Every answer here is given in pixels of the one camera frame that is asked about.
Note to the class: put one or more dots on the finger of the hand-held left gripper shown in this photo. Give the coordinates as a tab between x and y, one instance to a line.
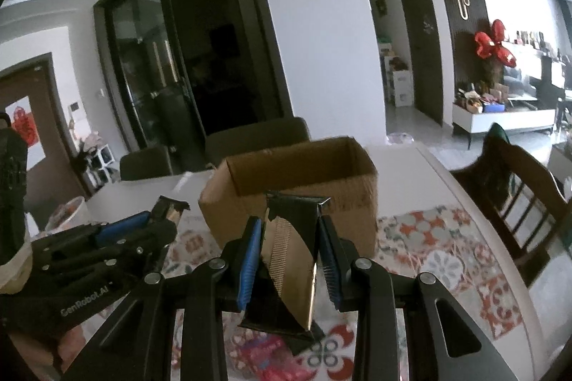
147	249
123	226

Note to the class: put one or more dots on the dark slatted wall panel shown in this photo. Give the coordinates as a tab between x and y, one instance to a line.
447	41

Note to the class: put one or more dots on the dark wooden slat chair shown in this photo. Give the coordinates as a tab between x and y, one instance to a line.
514	193

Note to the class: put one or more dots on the white wall shelf unit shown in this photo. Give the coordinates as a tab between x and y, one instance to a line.
531	63

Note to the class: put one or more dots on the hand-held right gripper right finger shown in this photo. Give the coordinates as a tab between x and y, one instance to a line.
330	269

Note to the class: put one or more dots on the wall intercom panel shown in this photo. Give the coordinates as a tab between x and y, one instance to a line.
73	107

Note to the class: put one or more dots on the black sliding glass door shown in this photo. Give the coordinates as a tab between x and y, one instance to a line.
178	63

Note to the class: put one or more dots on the person's left hand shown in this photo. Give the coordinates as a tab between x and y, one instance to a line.
35	345

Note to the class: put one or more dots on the brown cardboard box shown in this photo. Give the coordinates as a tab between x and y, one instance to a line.
348	202

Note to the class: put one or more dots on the large dark green chair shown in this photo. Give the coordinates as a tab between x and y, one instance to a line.
257	137

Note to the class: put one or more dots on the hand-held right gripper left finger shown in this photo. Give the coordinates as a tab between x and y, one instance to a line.
250	269

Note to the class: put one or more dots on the white cube shelf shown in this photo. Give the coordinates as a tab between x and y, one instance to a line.
102	164

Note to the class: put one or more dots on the row of shelf ornaments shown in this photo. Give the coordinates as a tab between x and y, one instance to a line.
531	37

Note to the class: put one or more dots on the red balloon flower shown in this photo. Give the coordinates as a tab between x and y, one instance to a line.
485	43

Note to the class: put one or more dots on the bin with clear bag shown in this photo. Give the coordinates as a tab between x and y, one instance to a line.
400	138

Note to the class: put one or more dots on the blue box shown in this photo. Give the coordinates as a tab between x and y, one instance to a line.
494	108

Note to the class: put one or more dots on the white plastic bucket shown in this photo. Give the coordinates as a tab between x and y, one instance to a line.
67	214

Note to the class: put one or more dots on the white sideboard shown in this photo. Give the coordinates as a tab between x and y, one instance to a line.
505	124

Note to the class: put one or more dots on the patterned floral tablecloth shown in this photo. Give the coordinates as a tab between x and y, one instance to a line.
447	238

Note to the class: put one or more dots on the white cardboard box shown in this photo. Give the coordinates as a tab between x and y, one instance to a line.
401	88

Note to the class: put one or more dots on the dark green cloth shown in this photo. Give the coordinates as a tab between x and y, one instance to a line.
496	134

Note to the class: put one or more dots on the brown entrance door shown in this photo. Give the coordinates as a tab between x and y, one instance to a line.
58	139

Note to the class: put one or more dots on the pink snack packet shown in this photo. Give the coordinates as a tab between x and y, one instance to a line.
263	356

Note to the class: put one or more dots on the wicker basket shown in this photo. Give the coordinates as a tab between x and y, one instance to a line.
474	106

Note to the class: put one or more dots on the white printed table sheet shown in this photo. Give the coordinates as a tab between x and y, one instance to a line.
134	193

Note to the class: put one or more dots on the red paper door decoration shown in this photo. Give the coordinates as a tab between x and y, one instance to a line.
24	125

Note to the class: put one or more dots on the dark room door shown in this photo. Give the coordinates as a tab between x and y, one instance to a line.
422	50

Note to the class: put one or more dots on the small dark green chair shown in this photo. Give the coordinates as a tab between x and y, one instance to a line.
145	162

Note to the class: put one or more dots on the black gold snack packet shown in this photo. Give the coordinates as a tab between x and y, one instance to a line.
172	212
286	264

